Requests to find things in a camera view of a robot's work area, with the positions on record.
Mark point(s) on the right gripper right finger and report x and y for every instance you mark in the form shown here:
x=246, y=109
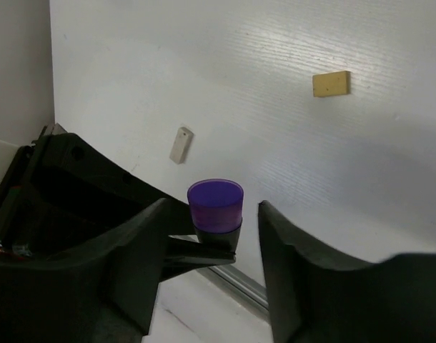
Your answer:
x=316, y=293

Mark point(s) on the metal table rail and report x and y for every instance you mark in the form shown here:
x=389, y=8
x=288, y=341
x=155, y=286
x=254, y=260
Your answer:
x=247, y=291

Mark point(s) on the black purple usb stick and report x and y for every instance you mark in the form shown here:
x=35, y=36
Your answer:
x=216, y=210

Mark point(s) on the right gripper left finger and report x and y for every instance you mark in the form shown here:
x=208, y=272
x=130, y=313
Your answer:
x=103, y=290

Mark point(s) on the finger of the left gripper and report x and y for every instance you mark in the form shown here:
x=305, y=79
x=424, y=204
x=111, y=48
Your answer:
x=64, y=206

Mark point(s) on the beige rectangular eraser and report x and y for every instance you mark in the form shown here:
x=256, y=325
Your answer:
x=181, y=145

